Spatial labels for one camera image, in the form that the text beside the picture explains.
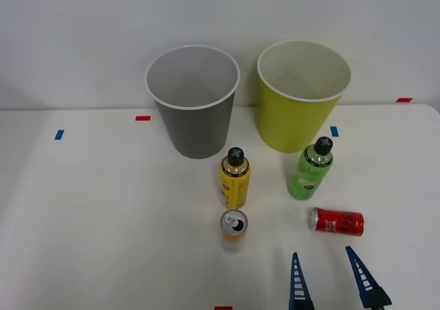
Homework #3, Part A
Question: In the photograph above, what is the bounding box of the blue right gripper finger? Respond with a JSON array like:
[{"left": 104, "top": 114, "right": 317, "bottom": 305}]
[
  {"left": 289, "top": 252, "right": 316, "bottom": 310},
  {"left": 344, "top": 245, "right": 393, "bottom": 310}
]

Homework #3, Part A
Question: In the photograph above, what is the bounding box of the red drink can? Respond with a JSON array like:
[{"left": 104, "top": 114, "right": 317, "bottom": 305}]
[{"left": 307, "top": 206, "right": 365, "bottom": 238}]

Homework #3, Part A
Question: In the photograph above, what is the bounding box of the yellow-orange drink can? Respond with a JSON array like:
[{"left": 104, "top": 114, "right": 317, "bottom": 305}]
[{"left": 219, "top": 209, "right": 249, "bottom": 253}]

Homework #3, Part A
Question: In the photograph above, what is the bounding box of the green plastic bottle black cap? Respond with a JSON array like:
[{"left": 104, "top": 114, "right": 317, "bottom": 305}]
[{"left": 286, "top": 136, "right": 334, "bottom": 201}]

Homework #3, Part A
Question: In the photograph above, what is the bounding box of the yellow plastic bottle black cap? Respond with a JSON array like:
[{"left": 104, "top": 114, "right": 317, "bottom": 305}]
[{"left": 219, "top": 146, "right": 252, "bottom": 210}]

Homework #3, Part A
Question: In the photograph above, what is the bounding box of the yellow-green plastic waste bin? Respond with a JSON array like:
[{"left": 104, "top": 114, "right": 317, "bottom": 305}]
[{"left": 256, "top": 39, "right": 353, "bottom": 154}]

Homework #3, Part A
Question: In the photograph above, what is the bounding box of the grey plastic waste bin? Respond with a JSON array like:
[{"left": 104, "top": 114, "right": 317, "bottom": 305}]
[{"left": 144, "top": 44, "right": 241, "bottom": 160}]

